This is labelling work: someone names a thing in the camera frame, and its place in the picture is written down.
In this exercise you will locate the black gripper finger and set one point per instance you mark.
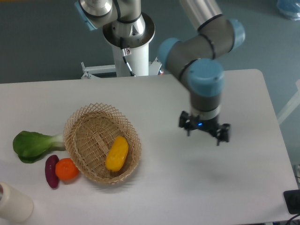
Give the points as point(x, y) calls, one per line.
point(221, 132)
point(185, 123)

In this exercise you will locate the cream cylindrical bottle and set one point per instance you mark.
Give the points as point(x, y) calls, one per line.
point(15, 206)

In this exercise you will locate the yellow mango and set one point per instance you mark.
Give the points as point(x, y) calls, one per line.
point(117, 155)

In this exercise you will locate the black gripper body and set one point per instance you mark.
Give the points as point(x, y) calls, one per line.
point(210, 126)

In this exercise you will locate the orange tangerine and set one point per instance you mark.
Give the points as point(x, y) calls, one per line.
point(66, 170)

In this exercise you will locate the white frame leg right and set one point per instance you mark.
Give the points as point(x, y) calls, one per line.
point(290, 106)

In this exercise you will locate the blue bag in corner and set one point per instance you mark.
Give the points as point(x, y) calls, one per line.
point(290, 9)

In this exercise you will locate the black device at edge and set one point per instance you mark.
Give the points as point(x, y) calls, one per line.
point(292, 200)

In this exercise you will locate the purple sweet potato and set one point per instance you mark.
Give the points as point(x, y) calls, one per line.
point(50, 174)

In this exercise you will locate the green bok choy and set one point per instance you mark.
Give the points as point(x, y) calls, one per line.
point(31, 146)

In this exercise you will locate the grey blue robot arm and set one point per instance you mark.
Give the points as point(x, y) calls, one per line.
point(193, 63)

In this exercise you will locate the woven bamboo basket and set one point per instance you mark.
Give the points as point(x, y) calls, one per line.
point(88, 136)

